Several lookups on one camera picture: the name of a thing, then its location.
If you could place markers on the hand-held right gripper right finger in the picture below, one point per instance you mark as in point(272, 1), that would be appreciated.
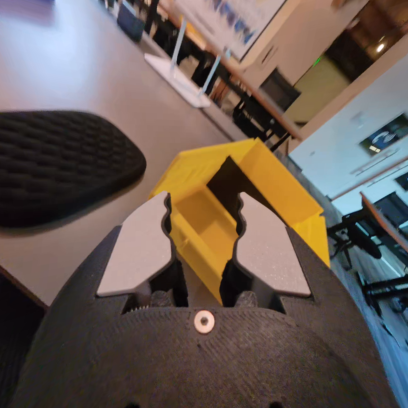
point(271, 255)

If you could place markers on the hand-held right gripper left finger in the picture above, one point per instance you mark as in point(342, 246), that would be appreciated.
point(137, 248)

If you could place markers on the yellow plastic bin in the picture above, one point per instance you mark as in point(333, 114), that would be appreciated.
point(287, 197)

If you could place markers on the black bin divider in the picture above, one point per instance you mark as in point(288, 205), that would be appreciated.
point(228, 181)

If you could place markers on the black office chair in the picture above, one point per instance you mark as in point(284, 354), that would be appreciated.
point(366, 242)

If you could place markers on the black textured pad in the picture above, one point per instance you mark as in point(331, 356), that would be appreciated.
point(63, 165)

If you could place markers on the wooden office desk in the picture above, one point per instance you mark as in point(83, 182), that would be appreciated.
point(384, 220)

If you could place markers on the black monitor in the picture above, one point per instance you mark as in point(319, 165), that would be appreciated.
point(280, 91)

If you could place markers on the white easel stand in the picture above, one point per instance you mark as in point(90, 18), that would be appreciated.
point(178, 83)

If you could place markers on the small black box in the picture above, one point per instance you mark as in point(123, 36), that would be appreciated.
point(130, 24)

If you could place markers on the instruction poster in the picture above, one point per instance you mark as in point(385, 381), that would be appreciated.
point(229, 28)

